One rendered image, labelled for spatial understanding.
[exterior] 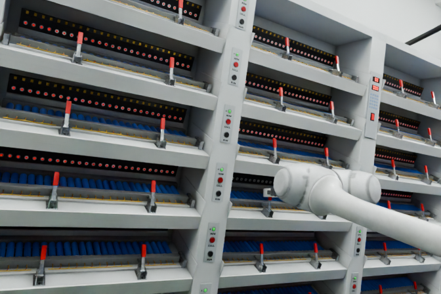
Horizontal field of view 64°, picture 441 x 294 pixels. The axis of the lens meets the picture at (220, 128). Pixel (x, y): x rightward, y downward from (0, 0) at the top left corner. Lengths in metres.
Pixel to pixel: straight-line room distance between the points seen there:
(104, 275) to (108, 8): 0.74
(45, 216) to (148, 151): 0.31
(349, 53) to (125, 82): 1.07
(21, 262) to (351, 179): 0.88
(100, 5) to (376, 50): 1.14
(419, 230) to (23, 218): 0.89
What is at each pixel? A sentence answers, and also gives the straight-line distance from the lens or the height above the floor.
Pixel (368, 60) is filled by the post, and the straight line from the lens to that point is 1.65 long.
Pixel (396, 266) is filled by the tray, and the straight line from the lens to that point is 1.88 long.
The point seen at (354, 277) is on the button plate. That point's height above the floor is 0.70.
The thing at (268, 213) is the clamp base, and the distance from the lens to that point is 1.28.
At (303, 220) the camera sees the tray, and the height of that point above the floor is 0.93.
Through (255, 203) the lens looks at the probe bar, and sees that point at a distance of 1.31.
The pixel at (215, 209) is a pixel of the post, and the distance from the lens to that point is 1.15.
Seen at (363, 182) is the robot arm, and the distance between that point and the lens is 0.97.
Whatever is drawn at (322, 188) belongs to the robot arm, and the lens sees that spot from 0.86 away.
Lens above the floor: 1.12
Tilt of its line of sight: 4 degrees up
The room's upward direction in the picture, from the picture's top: 8 degrees clockwise
